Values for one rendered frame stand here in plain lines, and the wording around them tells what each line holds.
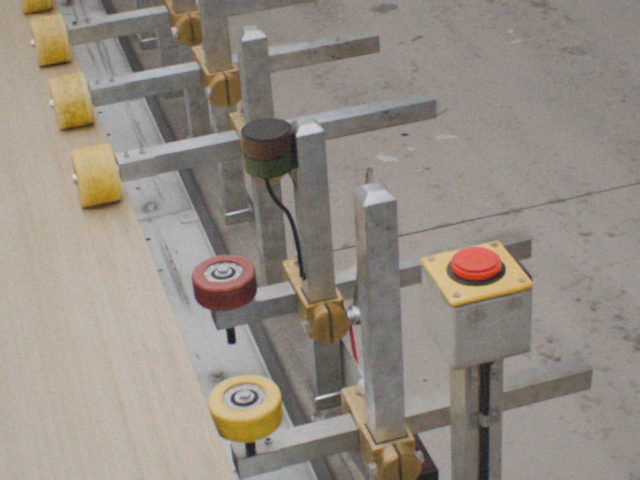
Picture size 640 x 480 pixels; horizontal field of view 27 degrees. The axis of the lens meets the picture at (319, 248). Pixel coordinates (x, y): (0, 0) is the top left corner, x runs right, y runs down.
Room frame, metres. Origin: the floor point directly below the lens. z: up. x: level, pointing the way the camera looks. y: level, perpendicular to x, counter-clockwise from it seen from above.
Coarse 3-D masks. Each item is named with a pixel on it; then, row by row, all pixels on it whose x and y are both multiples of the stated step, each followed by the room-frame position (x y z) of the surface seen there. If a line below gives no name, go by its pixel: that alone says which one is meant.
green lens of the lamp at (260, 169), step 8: (248, 160) 1.35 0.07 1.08; (256, 160) 1.35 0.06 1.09; (280, 160) 1.35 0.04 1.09; (288, 160) 1.35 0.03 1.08; (248, 168) 1.35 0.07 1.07; (256, 168) 1.35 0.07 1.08; (264, 168) 1.34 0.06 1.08; (272, 168) 1.34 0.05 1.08; (280, 168) 1.34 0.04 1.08; (288, 168) 1.35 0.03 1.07; (256, 176) 1.35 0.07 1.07; (264, 176) 1.34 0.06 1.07; (272, 176) 1.34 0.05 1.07; (280, 176) 1.34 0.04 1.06
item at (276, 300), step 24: (480, 240) 1.49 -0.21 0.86; (504, 240) 1.49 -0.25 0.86; (528, 240) 1.48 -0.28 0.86; (408, 264) 1.45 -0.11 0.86; (264, 288) 1.42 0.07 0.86; (288, 288) 1.41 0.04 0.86; (216, 312) 1.37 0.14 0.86; (240, 312) 1.38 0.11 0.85; (264, 312) 1.39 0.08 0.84; (288, 312) 1.40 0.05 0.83
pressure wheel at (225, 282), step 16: (224, 256) 1.43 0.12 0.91; (240, 256) 1.43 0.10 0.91; (208, 272) 1.40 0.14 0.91; (224, 272) 1.39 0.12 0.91; (240, 272) 1.39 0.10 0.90; (208, 288) 1.36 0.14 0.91; (224, 288) 1.36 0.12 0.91; (240, 288) 1.36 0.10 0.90; (256, 288) 1.39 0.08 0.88; (208, 304) 1.36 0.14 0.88; (224, 304) 1.35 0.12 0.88; (240, 304) 1.36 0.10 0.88
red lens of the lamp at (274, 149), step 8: (288, 136) 1.36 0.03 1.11; (248, 144) 1.35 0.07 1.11; (256, 144) 1.34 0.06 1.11; (264, 144) 1.34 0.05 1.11; (272, 144) 1.34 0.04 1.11; (280, 144) 1.35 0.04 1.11; (288, 144) 1.35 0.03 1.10; (248, 152) 1.35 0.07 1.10; (256, 152) 1.34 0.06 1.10; (264, 152) 1.34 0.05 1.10; (272, 152) 1.34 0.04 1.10; (280, 152) 1.35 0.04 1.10; (288, 152) 1.35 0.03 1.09
